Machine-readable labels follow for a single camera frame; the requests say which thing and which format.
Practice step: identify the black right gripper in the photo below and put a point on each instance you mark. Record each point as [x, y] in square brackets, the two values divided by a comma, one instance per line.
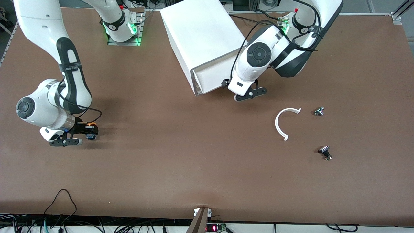
[81, 128]

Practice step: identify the orange capped push button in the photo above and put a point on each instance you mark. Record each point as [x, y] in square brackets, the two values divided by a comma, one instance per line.
[91, 137]

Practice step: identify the white plastic drawer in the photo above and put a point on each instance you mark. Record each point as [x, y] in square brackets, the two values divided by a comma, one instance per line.
[210, 77]

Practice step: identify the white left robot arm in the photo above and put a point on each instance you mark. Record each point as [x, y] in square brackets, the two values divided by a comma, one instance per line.
[258, 55]

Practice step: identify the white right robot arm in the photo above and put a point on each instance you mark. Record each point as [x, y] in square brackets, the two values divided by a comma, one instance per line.
[42, 29]

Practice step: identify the white drawer cabinet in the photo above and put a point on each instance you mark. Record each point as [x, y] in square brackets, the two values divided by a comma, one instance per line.
[194, 29]

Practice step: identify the small metal knob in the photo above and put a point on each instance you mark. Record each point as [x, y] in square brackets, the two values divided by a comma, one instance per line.
[319, 111]

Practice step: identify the black metal bolt piece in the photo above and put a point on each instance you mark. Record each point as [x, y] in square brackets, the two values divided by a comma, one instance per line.
[324, 149]

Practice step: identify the red LED display device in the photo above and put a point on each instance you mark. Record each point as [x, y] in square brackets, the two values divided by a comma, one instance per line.
[214, 228]

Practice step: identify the brown camera mount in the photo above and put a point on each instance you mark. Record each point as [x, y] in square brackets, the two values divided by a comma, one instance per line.
[200, 221]

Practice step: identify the aluminium frame rail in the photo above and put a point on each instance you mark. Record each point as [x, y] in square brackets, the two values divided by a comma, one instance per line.
[397, 16]

